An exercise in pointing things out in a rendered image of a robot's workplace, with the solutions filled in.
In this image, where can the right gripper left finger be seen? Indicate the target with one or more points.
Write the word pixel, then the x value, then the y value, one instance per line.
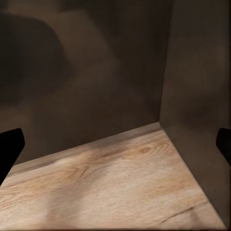
pixel 11 144

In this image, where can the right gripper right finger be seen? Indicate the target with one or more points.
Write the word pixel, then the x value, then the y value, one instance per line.
pixel 223 143

